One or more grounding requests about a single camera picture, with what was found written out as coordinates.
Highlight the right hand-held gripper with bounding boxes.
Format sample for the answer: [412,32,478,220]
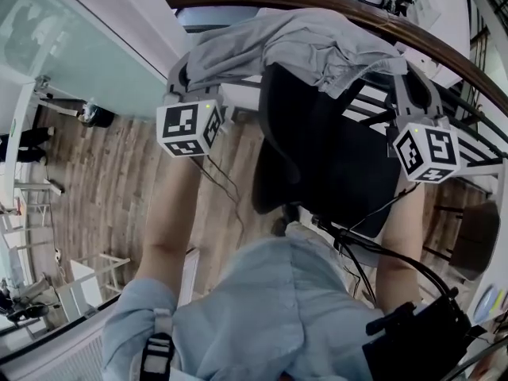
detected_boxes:
[387,62,461,184]

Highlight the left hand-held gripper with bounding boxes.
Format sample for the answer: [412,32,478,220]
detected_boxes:
[156,52,228,159]

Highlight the grey clothes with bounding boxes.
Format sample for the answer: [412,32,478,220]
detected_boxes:
[185,8,408,99]

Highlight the person's right forearm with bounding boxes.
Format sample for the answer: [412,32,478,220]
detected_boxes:
[374,179,426,314]

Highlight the person's left forearm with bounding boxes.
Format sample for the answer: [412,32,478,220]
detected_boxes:
[136,155,204,294]

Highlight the black office chair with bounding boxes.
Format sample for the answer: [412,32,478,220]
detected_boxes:
[0,290,61,329]

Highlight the black metal railing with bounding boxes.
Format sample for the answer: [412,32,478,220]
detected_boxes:
[341,80,508,171]

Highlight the black waste bin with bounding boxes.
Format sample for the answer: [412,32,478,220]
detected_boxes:
[78,98,117,129]

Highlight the teal glass panel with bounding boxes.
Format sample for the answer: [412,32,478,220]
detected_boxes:
[0,0,168,121]

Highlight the brown wooden handrail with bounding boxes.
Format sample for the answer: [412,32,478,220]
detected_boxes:
[161,0,508,117]

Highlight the white desk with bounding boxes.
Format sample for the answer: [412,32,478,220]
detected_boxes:
[0,80,40,210]

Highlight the small yellow object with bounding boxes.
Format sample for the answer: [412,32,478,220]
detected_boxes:
[489,289,508,314]

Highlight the light blue round plate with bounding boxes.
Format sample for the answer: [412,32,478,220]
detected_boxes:
[473,285,498,325]

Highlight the white side table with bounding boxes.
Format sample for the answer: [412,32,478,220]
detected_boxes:
[56,251,133,321]

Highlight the person's light blue shirt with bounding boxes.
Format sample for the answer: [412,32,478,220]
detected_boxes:
[101,228,387,381]

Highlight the glass partition with blinds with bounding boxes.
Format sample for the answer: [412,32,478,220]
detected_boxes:
[0,291,121,381]

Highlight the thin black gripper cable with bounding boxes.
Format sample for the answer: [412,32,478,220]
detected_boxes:
[348,182,422,232]
[189,154,246,250]

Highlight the thick black cable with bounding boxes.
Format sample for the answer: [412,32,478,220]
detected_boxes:
[312,215,458,306]

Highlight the grey black shoulder strap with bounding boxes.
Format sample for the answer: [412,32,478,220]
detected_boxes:
[137,307,176,381]

